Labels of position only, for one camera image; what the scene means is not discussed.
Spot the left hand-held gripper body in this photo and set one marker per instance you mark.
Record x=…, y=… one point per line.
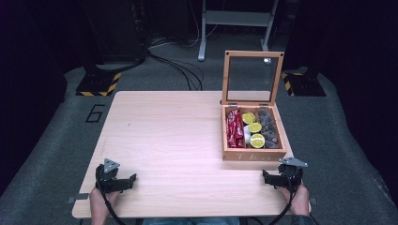
x=106, y=179

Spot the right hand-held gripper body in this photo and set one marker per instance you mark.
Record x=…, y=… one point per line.
x=290, y=175

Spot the person's left hand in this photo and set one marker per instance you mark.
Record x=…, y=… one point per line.
x=99, y=204

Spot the person's right hand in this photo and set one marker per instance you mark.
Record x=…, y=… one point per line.
x=299, y=201

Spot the wooden box with glass lid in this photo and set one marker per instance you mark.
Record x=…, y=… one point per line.
x=250, y=154

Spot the pile of dark packets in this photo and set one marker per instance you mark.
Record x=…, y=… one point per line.
x=269, y=129

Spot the stack of red packets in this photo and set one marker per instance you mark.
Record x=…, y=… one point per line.
x=234, y=128

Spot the black yellow striped stand base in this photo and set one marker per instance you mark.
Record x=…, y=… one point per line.
x=98, y=85
x=305, y=86

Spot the black stand column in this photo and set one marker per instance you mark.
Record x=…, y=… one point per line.
x=92, y=37

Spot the white metal stand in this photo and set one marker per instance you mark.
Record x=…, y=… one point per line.
x=234, y=18

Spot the grey metal table bracket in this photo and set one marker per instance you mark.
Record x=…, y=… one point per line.
x=313, y=201

